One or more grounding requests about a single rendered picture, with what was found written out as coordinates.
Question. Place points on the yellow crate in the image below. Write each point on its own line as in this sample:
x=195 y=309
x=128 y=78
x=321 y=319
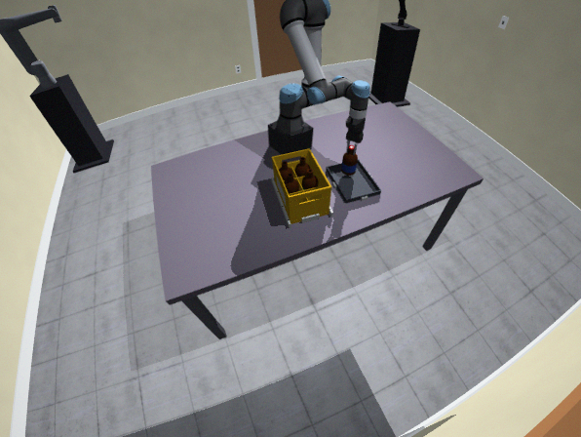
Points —
x=298 y=204

